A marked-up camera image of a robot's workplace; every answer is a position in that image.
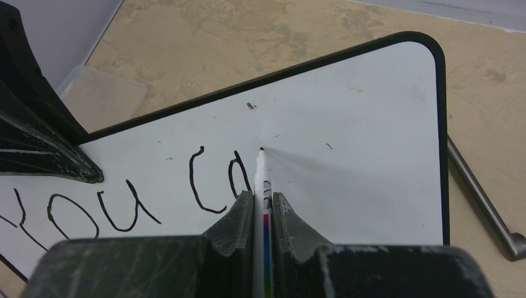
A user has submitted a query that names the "whiteboard metal stand handle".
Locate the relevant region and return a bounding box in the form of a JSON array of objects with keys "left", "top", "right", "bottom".
[{"left": 447, "top": 135, "right": 525, "bottom": 261}]

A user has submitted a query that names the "white whiteboard black frame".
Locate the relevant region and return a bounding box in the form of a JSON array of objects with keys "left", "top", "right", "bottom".
[{"left": 1, "top": 32, "right": 450, "bottom": 279}]

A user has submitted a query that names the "white whiteboard marker pen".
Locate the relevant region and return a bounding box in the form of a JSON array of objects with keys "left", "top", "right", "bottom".
[{"left": 252, "top": 148, "right": 274, "bottom": 297}]

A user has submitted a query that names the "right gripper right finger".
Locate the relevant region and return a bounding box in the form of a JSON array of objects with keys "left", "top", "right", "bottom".
[{"left": 272, "top": 192, "right": 330, "bottom": 297}]

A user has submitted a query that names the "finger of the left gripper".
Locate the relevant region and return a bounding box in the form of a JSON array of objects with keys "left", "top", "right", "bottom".
[{"left": 1, "top": 2, "right": 104, "bottom": 184}]

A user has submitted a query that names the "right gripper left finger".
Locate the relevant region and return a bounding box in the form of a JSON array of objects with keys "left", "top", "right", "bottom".
[{"left": 201, "top": 191, "right": 254, "bottom": 297}]

